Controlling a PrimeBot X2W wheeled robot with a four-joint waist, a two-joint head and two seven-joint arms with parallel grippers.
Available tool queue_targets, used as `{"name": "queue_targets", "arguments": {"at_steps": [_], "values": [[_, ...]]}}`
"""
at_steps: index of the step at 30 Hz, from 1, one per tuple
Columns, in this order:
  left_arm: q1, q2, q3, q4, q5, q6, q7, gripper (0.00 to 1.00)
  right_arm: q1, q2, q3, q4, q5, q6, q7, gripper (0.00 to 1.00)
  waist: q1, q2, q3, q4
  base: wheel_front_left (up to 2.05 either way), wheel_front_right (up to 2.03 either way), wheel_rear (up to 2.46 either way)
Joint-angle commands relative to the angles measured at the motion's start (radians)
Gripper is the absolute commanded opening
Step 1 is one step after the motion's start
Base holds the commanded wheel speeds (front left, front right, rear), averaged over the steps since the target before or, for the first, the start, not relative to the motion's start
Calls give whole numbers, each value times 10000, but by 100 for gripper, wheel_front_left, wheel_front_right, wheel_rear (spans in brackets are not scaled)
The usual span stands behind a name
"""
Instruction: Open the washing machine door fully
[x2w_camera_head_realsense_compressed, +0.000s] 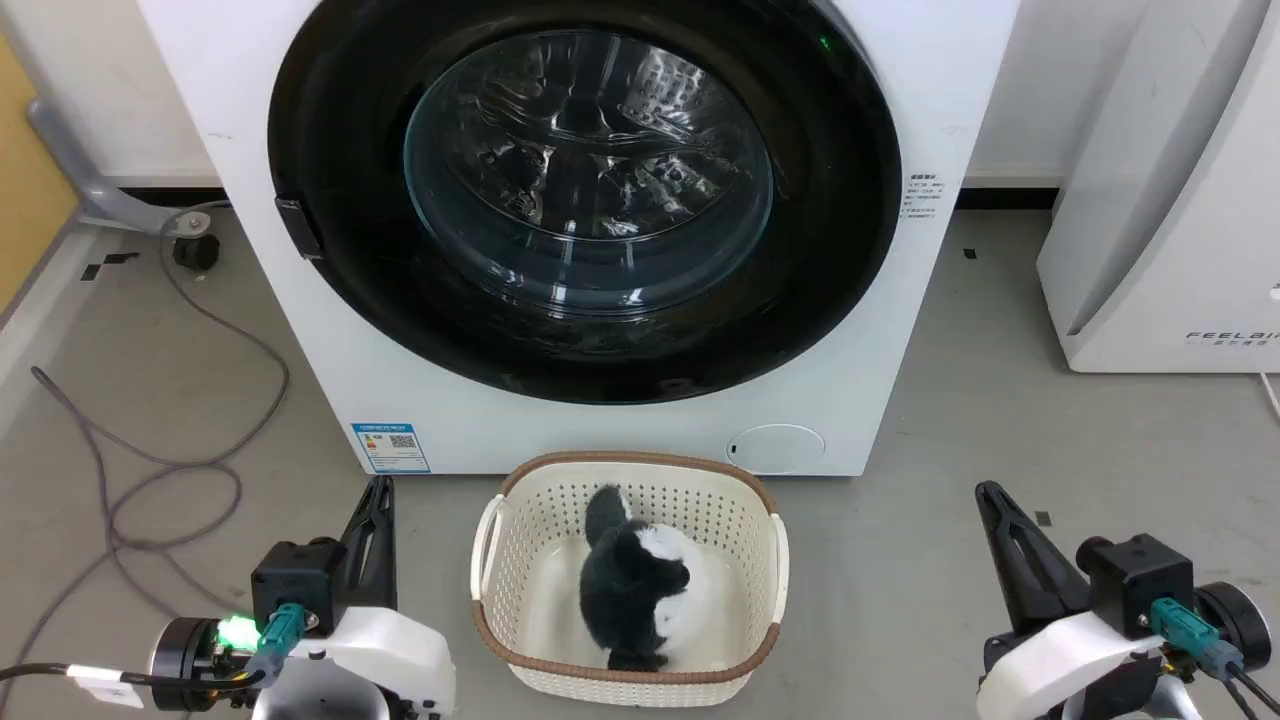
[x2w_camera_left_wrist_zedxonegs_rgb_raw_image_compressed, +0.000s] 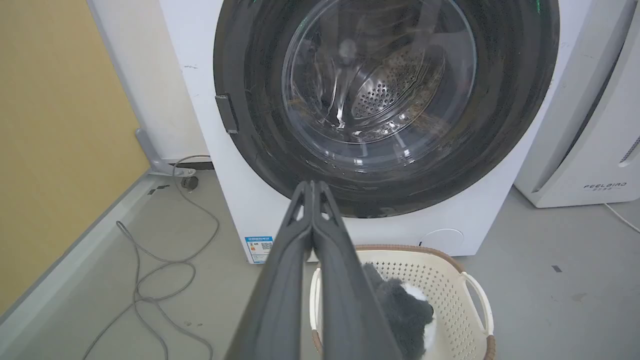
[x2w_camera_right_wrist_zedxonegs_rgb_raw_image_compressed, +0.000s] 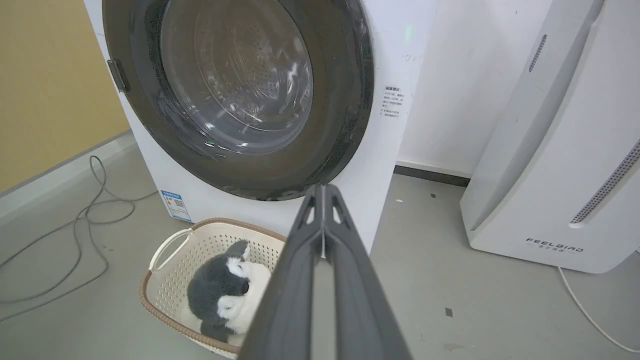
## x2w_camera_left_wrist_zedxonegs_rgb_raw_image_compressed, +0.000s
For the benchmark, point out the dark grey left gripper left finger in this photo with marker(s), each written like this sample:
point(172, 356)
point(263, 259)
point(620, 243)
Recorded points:
point(280, 295)

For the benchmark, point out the white air purifier appliance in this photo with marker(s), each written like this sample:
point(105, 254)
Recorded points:
point(595, 150)

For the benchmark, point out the white front-load washing machine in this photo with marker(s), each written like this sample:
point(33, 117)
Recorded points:
point(235, 165)

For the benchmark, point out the cream perforated laundry basket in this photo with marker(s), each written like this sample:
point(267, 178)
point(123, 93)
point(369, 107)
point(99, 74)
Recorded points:
point(450, 290)

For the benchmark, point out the black round washing machine door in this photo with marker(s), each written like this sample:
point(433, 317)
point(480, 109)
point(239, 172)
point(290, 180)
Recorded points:
point(260, 125)

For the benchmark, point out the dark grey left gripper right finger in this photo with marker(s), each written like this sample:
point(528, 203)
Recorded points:
point(350, 300)

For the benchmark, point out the blue energy label sticker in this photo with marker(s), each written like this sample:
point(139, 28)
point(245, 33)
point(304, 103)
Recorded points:
point(259, 249)

